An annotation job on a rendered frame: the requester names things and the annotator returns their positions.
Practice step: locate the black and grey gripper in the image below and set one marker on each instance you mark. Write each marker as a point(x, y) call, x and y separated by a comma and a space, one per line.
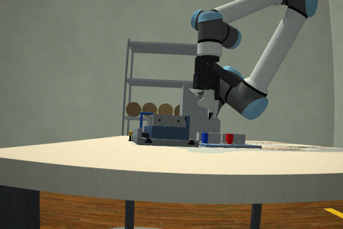
point(211, 80)

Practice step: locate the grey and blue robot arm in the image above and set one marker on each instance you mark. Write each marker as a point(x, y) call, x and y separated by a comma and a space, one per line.
point(248, 96)

